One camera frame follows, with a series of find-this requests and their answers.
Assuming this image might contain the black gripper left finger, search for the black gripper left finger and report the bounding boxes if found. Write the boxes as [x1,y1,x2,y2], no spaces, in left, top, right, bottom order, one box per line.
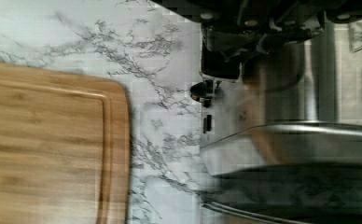
[201,24,258,62]

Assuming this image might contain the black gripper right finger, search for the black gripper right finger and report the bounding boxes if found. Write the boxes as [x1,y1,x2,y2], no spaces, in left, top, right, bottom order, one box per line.
[238,17,325,63]

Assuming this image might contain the black toaster lever knob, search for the black toaster lever knob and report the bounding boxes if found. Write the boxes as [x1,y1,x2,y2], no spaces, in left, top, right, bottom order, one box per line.
[189,79,220,107]

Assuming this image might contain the stainless steel toaster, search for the stainless steel toaster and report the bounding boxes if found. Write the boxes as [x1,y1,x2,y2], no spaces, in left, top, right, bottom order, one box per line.
[201,23,362,224]

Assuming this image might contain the bamboo cutting board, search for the bamboo cutting board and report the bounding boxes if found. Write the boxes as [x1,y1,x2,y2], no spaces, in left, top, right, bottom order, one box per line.
[0,63,131,224]

